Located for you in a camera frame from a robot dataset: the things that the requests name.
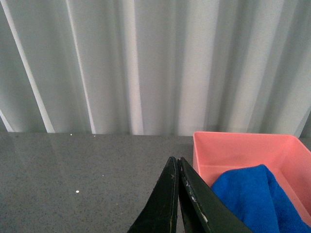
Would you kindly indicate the blue microfiber cloth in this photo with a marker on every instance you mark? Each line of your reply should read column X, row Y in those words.
column 256, row 198

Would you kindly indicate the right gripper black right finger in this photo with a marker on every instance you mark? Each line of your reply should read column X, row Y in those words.
column 202, row 211

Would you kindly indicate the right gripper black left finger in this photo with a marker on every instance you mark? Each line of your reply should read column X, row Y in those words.
column 160, row 212

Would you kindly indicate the pink plastic bin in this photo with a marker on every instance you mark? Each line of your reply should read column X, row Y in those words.
column 284, row 155

